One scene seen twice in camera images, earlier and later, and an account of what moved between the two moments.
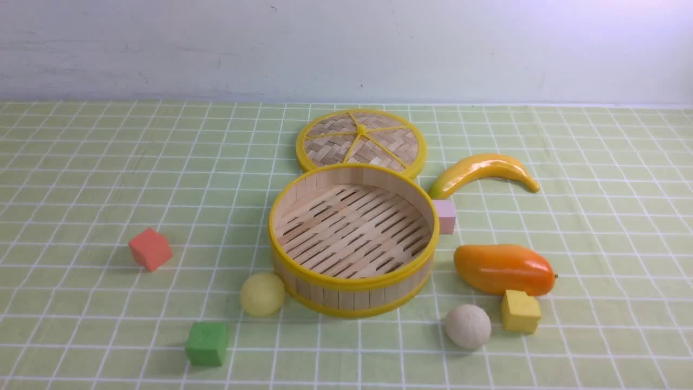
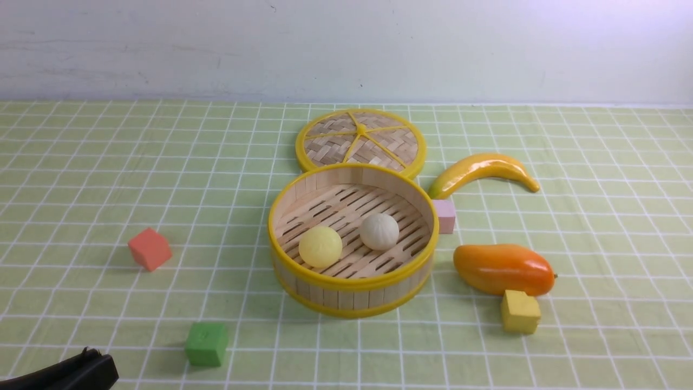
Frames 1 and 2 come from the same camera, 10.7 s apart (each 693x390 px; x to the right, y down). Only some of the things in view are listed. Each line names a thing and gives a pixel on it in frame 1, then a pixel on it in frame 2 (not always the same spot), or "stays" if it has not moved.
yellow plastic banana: (481, 166) stays
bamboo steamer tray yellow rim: (353, 240) stays
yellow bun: (262, 294) to (320, 247)
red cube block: (150, 249) stays
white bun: (469, 326) to (379, 231)
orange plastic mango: (494, 268) stays
